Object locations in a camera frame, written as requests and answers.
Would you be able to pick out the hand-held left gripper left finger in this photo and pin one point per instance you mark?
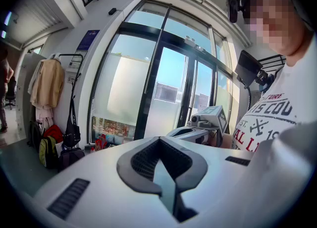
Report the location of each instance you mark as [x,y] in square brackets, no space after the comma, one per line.
[128,170]

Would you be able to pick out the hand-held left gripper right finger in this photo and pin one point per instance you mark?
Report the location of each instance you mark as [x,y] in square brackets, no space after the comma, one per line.
[190,170]

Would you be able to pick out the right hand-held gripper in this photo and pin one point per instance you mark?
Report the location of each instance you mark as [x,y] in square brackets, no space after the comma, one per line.
[210,118]

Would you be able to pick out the black clothes rack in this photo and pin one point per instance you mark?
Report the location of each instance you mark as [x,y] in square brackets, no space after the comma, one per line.
[70,54]

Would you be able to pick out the person's right forearm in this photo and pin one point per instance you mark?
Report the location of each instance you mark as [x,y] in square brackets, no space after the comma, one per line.
[213,139]

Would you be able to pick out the yellow-green and black backpack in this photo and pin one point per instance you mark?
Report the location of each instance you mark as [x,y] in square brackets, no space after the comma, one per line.
[47,151]

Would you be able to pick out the red item by door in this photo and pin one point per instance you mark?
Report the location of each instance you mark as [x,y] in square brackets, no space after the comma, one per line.
[101,142]

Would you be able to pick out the black duffel bag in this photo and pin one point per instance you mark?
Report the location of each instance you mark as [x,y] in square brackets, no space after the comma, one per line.
[70,156]

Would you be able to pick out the black tablet on gooseneck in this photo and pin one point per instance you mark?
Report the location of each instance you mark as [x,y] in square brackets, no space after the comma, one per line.
[247,67]

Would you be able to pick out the blue device on stand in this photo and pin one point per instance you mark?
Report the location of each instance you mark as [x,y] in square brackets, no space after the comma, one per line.
[265,84]

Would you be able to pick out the door motion sensor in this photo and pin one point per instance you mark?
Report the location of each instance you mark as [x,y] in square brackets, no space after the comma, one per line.
[194,43]

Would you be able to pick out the red bag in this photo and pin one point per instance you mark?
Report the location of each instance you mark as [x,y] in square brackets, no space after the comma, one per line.
[55,132]

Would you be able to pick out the person's white printed t-shirt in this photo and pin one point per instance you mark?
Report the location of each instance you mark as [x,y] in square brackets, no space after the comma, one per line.
[287,85]

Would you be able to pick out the glass sliding door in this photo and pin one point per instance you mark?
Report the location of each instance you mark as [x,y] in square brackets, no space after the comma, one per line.
[128,85]

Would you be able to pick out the pink garment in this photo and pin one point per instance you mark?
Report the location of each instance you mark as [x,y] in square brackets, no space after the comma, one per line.
[44,116]

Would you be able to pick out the person's head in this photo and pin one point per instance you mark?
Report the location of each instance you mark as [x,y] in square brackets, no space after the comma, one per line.
[280,23]

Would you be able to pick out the beige jacket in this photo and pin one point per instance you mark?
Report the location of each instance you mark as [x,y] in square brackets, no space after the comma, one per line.
[49,83]

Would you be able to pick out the white metal cabinet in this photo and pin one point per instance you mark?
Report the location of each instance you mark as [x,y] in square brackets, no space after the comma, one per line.
[23,93]

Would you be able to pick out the white garment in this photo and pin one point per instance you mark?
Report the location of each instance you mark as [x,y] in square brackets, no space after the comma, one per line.
[33,78]

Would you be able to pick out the black office chair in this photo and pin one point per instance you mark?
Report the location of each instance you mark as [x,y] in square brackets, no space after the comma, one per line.
[11,93]

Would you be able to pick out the ceiling light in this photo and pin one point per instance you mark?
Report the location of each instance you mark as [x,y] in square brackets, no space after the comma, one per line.
[3,34]
[8,18]

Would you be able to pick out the white no-smoking wall sign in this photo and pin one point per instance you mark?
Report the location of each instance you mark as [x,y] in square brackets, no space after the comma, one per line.
[71,79]

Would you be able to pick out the black head camera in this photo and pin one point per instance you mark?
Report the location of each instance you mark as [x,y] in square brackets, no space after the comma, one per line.
[233,7]

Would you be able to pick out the white framed wall notice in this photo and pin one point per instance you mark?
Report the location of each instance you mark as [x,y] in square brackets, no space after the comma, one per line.
[76,59]

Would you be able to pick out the blue wall poster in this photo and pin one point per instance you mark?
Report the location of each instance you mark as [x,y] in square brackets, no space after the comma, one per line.
[88,39]

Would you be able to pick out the small black wall box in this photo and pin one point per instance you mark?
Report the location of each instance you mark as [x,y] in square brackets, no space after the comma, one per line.
[112,11]

